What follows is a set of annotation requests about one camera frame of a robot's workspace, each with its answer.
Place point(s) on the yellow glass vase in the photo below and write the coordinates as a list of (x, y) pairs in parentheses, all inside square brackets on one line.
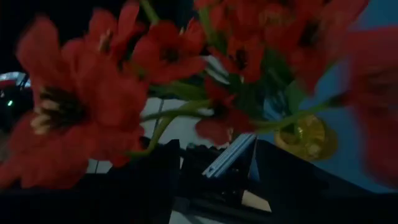
[(314, 140)]

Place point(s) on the silver aluminium extrusion bar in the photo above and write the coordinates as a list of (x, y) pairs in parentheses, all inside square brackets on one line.
[(227, 157)]

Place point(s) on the red artificial flower bunch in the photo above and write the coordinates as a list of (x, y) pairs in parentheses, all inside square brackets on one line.
[(109, 102)]

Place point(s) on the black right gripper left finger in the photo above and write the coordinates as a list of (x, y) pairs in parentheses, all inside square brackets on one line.
[(77, 208)]

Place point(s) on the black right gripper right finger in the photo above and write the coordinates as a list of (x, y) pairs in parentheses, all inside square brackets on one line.
[(326, 208)]

